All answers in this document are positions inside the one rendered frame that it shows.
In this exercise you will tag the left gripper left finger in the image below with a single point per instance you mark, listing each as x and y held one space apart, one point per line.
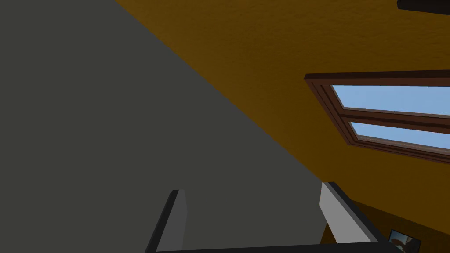
172 225

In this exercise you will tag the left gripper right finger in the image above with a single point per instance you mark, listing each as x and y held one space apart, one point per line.
346 221

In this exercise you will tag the brown framed window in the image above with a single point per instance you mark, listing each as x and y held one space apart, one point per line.
393 116

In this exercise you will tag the framed wall picture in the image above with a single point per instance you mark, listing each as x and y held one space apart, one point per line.
404 243

